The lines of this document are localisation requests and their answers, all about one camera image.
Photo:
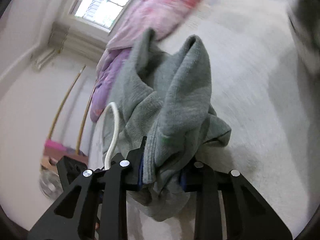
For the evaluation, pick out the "purple floral quilt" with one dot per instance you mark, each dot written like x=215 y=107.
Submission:
x=163 y=16

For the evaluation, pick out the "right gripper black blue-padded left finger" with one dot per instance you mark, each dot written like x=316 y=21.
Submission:
x=80 y=216

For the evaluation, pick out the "lower wooden ballet bar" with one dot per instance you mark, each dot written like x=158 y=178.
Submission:
x=78 y=143

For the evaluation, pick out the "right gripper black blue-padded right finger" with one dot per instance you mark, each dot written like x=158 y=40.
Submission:
x=248 y=214

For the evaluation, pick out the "pink hanging garment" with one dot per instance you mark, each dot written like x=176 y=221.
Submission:
x=55 y=145

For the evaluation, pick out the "grey zip hoodie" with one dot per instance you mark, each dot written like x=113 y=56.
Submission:
x=165 y=99

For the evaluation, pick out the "white standing fan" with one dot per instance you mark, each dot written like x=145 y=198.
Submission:
x=50 y=185

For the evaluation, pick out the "brown grey hanging cloth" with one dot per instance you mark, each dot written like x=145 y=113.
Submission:
x=56 y=155

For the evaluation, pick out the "barred window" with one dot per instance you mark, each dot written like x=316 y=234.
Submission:
x=104 y=13

